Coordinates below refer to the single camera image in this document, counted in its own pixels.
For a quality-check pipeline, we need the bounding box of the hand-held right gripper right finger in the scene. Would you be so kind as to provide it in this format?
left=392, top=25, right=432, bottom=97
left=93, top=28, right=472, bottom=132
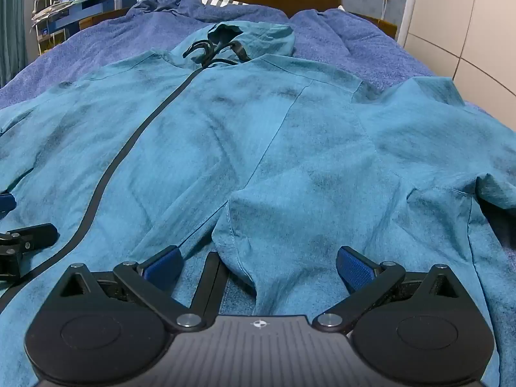
left=313, top=245, right=461, bottom=335

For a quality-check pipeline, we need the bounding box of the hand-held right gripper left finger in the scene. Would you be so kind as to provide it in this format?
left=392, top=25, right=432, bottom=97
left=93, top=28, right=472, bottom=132
left=58, top=245, right=204, bottom=333

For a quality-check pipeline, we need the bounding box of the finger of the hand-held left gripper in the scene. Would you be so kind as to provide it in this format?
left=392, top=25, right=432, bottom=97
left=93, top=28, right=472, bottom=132
left=0, top=193, right=17, bottom=219
left=0, top=223, right=57, bottom=281

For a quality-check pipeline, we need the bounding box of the teal hooded jacket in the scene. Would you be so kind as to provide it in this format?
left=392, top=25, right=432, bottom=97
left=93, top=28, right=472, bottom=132
left=0, top=22, right=516, bottom=387

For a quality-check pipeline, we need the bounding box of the grey-blue curtain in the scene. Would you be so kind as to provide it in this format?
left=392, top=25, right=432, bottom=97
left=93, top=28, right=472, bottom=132
left=0, top=0, right=30, bottom=87

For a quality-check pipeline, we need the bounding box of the stack of papers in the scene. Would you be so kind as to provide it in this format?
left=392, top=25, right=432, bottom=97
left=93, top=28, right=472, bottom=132
left=31, top=0, right=83, bottom=23

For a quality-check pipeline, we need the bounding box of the blue fleece blanket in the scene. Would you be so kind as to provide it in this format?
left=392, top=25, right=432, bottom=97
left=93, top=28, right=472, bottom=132
left=0, top=0, right=516, bottom=319

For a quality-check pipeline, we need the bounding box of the beige wardrobe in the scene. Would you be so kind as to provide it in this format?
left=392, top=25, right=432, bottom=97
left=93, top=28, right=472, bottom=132
left=397, top=0, right=516, bottom=132

